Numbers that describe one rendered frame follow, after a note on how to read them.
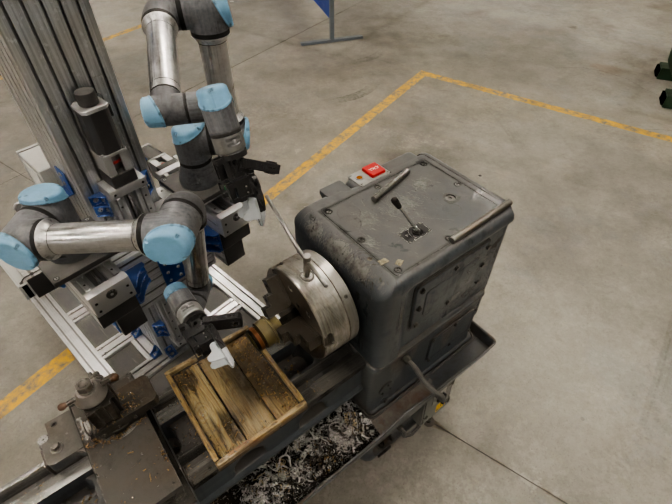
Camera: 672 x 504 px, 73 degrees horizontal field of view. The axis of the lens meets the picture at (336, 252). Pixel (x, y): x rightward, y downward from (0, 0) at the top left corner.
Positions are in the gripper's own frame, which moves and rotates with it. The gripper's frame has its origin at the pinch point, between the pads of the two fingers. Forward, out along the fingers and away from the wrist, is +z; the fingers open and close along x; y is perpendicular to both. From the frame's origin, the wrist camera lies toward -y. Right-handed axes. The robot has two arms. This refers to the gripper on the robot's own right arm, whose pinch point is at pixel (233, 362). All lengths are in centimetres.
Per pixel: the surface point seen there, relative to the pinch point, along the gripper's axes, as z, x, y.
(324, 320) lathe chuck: 9.7, 8.4, -24.7
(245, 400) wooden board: 1.4, -19.6, 0.7
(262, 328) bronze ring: -2.1, 3.5, -11.3
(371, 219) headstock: -7, 16, -56
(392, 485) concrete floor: 30, -109, -41
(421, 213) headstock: 1, 16, -70
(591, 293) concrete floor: 23, -113, -214
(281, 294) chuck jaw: -6.6, 6.8, -21.1
